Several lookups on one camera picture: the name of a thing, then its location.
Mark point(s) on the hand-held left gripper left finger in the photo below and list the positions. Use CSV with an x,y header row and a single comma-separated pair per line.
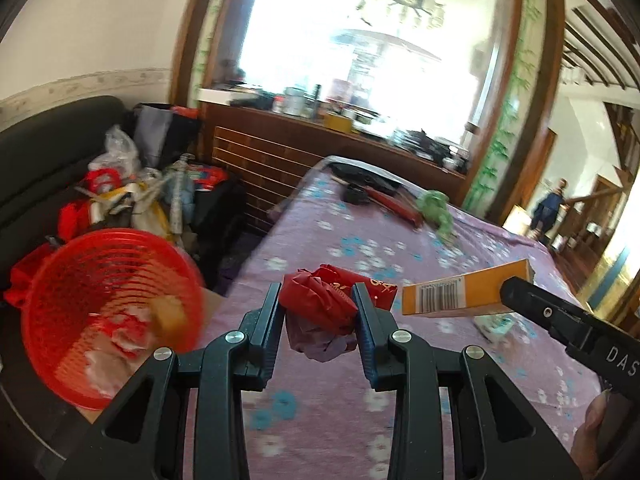
x,y
267,340

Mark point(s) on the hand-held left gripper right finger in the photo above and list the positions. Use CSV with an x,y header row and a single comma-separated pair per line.
x,y
364,355

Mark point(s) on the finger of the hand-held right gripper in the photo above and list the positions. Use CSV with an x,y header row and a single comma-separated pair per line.
x,y
530,302

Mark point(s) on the red wrapper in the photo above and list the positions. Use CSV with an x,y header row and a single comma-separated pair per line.
x,y
320,295

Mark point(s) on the orange cardboard box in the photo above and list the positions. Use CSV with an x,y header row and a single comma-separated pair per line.
x,y
460,292

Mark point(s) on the red plastic basket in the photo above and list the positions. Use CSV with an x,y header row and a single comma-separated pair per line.
x,y
65,300

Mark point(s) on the person's right hand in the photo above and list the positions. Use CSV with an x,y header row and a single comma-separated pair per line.
x,y
590,425

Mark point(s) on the white green medicine box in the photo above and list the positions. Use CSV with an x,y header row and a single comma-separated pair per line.
x,y
492,327

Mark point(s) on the dark blue jacket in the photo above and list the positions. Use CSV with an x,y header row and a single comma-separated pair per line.
x,y
547,205

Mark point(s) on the wooden stair railing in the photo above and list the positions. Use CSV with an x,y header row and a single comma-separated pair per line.
x,y
590,220

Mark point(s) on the green knotted cloth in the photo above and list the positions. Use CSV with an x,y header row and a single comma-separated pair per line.
x,y
435,210

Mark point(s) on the small black case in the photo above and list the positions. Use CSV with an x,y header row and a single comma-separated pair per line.
x,y
356,194

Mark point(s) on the bamboo painted panel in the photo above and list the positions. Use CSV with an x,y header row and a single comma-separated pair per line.
x,y
505,135

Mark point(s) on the red printed bag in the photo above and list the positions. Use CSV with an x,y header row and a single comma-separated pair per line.
x,y
207,179

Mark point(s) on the black flat bag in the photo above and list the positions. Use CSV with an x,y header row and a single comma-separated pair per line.
x,y
360,172

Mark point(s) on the yellow box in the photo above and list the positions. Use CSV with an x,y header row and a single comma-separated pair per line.
x,y
337,122

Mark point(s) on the clear plastic bag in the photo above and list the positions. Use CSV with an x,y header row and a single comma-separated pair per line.
x,y
117,152

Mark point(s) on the black sofa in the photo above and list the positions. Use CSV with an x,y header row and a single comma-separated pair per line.
x,y
45,150

